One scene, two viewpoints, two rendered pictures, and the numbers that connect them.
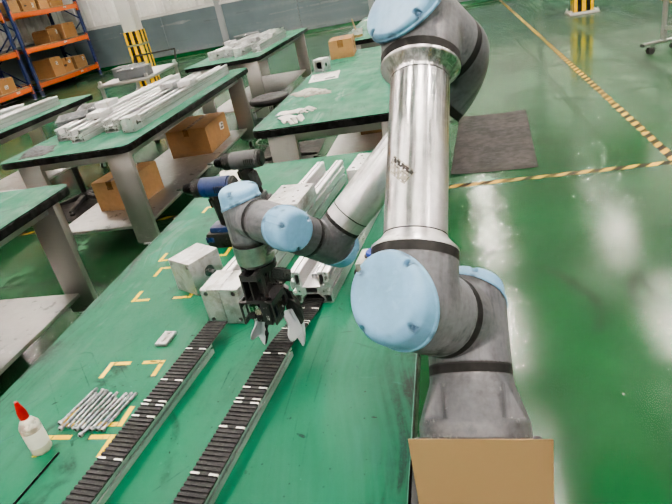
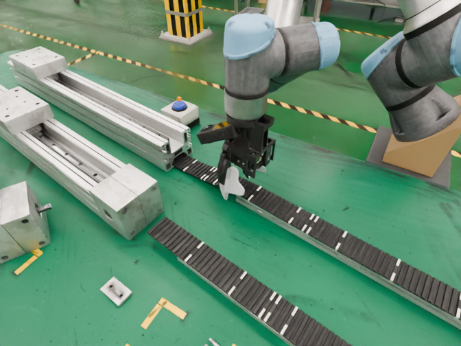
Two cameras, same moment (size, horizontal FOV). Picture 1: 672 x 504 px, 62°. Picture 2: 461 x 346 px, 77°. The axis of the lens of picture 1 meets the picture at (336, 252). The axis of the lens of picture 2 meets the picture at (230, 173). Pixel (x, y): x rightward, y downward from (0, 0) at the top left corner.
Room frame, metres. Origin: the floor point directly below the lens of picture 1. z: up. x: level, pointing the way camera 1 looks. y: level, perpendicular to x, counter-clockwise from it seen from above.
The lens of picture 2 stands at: (0.87, 0.60, 1.29)
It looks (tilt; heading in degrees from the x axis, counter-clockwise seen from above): 43 degrees down; 286
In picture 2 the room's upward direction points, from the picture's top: straight up
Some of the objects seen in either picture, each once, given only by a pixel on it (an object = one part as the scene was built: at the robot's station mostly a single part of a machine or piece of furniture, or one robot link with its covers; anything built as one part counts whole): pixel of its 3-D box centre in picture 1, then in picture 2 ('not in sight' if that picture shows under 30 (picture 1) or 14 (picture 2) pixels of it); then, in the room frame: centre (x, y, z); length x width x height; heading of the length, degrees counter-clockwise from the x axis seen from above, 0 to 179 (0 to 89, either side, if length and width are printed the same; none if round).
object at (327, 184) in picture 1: (294, 218); (27, 128); (1.60, 0.10, 0.82); 0.80 x 0.10 x 0.09; 158
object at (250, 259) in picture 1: (256, 251); (246, 100); (0.97, 0.15, 1.03); 0.08 x 0.08 x 0.05
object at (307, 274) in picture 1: (353, 215); (88, 101); (1.53, -0.07, 0.82); 0.80 x 0.10 x 0.09; 158
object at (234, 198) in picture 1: (245, 214); (250, 56); (0.97, 0.15, 1.11); 0.09 x 0.08 x 0.11; 38
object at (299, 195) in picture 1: (291, 204); (18, 113); (1.60, 0.10, 0.87); 0.16 x 0.11 x 0.07; 158
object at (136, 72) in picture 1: (152, 105); not in sight; (6.44, 1.66, 0.50); 1.03 x 0.55 x 1.01; 170
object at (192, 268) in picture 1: (200, 269); (20, 218); (1.37, 0.37, 0.83); 0.11 x 0.10 x 0.10; 46
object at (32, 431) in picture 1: (29, 426); not in sight; (0.84, 0.62, 0.84); 0.04 x 0.04 x 0.12
